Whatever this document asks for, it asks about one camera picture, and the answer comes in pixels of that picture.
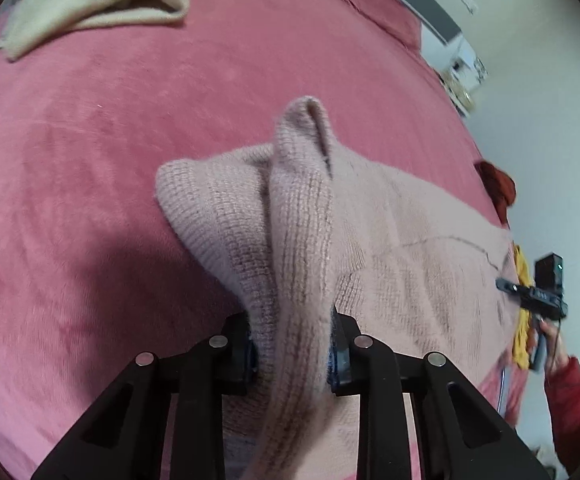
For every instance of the pink fleece bed blanket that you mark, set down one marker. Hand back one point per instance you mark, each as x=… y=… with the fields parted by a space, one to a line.
x=95 y=185

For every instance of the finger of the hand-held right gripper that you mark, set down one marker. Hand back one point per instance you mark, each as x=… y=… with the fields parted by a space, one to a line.
x=509 y=286

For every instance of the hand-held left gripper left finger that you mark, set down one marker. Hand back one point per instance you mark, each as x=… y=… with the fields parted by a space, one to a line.
x=242 y=360

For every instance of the yellow knit garment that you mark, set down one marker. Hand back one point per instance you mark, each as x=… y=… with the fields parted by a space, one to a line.
x=522 y=330

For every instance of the white flower print nightstand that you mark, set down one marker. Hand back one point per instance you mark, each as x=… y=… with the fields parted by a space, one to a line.
x=464 y=77

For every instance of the person's right forearm red sleeve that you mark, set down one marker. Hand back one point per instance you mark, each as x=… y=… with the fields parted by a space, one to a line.
x=569 y=410

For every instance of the person's right hand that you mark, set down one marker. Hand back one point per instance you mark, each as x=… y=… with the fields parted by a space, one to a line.
x=554 y=352

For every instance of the grey and white headboard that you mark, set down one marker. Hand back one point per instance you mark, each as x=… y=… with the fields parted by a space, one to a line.
x=424 y=0

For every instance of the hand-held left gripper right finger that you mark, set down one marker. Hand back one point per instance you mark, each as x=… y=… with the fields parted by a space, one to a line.
x=340 y=355

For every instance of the light pink knit sweater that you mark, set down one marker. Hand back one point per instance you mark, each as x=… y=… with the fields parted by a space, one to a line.
x=394 y=260

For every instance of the dark red garment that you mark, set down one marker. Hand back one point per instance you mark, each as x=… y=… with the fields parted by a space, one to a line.
x=497 y=187

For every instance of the white wall socket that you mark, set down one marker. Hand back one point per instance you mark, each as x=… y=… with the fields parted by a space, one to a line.
x=466 y=1

